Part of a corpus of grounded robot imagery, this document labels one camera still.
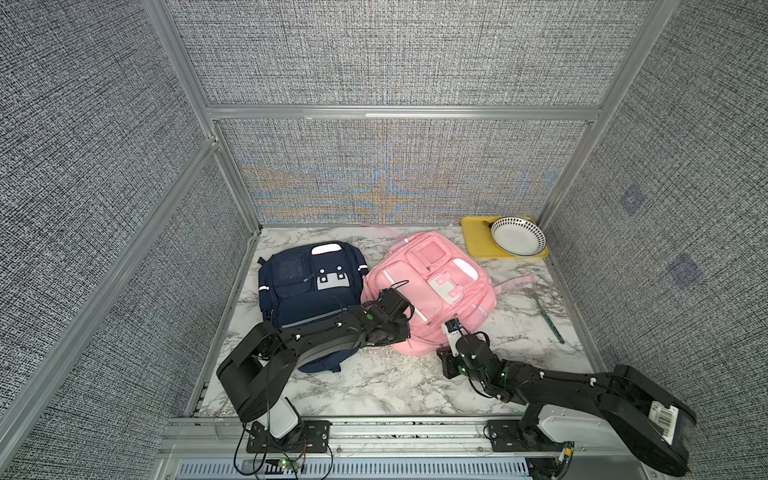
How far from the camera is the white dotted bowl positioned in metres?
1.12

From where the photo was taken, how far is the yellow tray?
1.12 meters

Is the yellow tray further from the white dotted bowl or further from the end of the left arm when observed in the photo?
the end of the left arm

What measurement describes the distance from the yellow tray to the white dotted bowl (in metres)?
0.02
